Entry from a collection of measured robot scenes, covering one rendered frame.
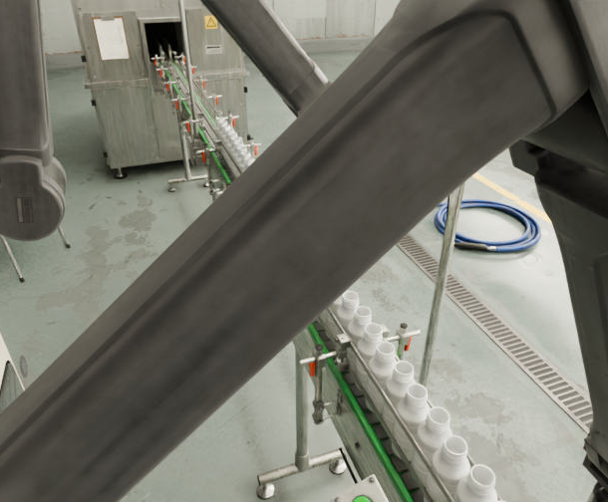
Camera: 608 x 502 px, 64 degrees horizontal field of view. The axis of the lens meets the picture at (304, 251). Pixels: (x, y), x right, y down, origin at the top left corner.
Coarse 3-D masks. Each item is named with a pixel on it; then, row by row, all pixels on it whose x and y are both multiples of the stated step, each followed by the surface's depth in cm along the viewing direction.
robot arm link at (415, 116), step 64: (448, 0) 16; (512, 0) 14; (576, 0) 14; (384, 64) 16; (448, 64) 15; (512, 64) 16; (576, 64) 16; (320, 128) 17; (384, 128) 16; (448, 128) 16; (512, 128) 17; (576, 128) 20; (256, 192) 17; (320, 192) 16; (384, 192) 17; (448, 192) 18; (192, 256) 17; (256, 256) 17; (320, 256) 17; (128, 320) 18; (192, 320) 17; (256, 320) 18; (64, 384) 18; (128, 384) 18; (192, 384) 18; (0, 448) 19; (64, 448) 18; (128, 448) 19
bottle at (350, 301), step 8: (344, 296) 111; (352, 296) 112; (344, 304) 110; (352, 304) 109; (344, 312) 110; (352, 312) 110; (344, 320) 110; (352, 320) 110; (336, 328) 114; (344, 328) 111; (336, 336) 115
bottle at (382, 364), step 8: (384, 344) 97; (392, 344) 96; (376, 352) 95; (384, 352) 98; (392, 352) 94; (376, 360) 96; (384, 360) 95; (392, 360) 95; (376, 368) 96; (384, 368) 96; (392, 368) 96; (368, 376) 99; (376, 376) 96; (384, 376) 96; (368, 384) 100; (384, 384) 97; (368, 392) 101; (376, 392) 99; (376, 400) 100
